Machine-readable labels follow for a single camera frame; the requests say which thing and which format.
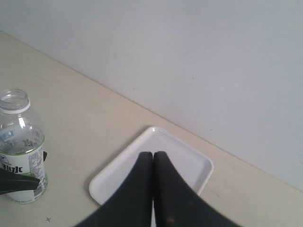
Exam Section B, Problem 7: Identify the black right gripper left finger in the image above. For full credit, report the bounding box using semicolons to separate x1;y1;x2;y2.
77;152;153;227

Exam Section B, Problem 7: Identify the white rectangular tray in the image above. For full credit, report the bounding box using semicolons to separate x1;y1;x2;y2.
89;126;214;205

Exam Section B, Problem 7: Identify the clear plastic water bottle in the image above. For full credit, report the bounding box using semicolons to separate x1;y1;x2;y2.
0;89;48;204

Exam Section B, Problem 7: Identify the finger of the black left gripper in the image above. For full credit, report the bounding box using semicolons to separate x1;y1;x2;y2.
0;169;40;195
43;151;47;161

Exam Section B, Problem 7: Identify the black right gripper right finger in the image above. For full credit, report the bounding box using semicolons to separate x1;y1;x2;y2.
153;151;239;227

